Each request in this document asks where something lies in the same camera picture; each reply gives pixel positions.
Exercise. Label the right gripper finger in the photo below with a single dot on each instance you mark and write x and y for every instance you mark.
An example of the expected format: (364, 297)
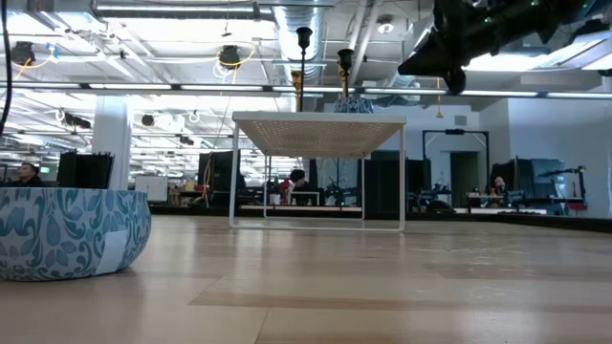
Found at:
(428, 53)

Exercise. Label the black candlestick holder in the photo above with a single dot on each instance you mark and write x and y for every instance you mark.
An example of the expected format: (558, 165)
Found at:
(346, 56)
(303, 36)

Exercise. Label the blue white patterned candle tin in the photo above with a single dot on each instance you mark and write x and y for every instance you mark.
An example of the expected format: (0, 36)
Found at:
(62, 234)
(354, 105)

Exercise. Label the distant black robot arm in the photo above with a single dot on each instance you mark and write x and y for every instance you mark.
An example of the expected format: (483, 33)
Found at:
(581, 186)

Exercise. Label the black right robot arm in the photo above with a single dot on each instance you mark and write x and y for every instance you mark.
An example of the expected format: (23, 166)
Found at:
(569, 14)

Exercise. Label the large ceiling light panel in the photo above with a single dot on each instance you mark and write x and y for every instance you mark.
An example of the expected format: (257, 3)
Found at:
(507, 62)

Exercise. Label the white smoke detector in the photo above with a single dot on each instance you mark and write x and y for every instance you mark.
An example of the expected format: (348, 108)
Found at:
(385, 26)

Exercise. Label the black partition panel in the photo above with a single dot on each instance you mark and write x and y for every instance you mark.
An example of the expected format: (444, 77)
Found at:
(387, 181)

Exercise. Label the white perforated metal shelf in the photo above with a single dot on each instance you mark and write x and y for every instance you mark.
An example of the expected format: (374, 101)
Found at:
(315, 136)

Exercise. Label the person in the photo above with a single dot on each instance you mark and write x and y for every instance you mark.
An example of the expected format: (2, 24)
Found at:
(499, 182)
(297, 177)
(26, 174)

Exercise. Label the black screen panels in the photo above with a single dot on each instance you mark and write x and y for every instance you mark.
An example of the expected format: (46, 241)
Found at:
(526, 172)

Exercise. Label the black background monitor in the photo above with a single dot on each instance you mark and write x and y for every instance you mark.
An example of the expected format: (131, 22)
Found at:
(220, 169)

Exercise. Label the grey ceiling pipe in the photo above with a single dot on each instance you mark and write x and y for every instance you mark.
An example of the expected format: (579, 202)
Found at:
(181, 12)

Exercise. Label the small black hanging reel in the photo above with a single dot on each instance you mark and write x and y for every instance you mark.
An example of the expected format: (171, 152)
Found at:
(148, 119)

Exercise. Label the white cabinet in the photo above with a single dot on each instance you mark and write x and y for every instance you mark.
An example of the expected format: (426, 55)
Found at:
(150, 188)

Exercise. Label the black slatted crate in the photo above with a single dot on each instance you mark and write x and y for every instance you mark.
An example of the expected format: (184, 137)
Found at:
(83, 172)

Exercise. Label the green exit sign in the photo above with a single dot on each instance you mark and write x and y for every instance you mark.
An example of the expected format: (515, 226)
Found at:
(44, 169)

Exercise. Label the black gantry frame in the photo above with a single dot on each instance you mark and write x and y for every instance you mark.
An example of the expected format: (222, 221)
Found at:
(454, 131)

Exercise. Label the silver ventilation duct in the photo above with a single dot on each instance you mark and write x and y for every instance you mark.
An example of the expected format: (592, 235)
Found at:
(289, 52)

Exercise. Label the long linear light rail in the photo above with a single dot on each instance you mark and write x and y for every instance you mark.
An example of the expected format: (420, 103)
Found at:
(129, 86)

